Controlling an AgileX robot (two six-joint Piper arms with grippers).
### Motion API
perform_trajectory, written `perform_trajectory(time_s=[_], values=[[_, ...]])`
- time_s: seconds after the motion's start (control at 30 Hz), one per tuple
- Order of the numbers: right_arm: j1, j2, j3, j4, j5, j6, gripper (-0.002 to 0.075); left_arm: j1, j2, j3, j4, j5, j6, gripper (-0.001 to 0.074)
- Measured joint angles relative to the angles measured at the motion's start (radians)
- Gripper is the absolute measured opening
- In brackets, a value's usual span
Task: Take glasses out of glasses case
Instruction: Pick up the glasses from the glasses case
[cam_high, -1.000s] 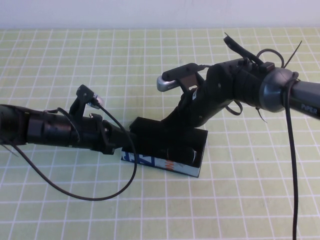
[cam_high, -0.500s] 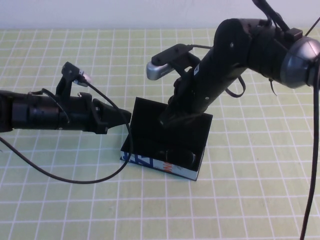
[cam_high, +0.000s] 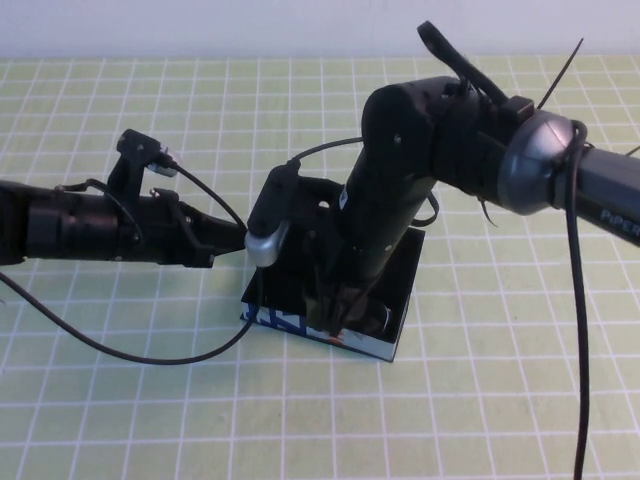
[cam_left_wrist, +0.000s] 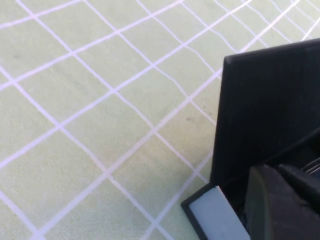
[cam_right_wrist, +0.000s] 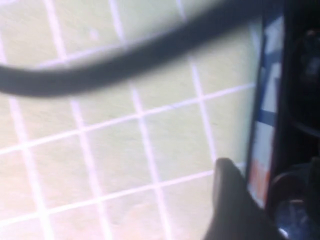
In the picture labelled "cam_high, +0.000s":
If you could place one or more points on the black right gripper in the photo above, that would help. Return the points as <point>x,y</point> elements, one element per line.
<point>320,250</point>

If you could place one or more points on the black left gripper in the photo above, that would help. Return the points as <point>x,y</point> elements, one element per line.
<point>160,230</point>

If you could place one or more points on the black printed glasses case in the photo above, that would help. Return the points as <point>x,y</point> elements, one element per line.
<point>400,300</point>

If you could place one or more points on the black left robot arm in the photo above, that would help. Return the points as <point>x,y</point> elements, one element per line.
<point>55,225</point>

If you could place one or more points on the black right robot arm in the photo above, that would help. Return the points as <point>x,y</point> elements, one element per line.
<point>390,210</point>

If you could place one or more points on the black zip tie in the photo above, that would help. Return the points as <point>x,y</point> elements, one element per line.
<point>560,72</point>
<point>487,212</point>

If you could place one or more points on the green checked tablecloth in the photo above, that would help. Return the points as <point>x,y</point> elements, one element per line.
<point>150,425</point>

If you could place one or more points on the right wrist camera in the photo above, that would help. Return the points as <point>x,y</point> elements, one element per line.
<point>270,220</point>

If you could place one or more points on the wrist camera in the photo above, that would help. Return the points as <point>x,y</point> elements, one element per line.
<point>142,150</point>
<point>270,220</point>

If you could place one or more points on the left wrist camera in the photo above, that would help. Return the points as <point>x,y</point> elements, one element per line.
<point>142,150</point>

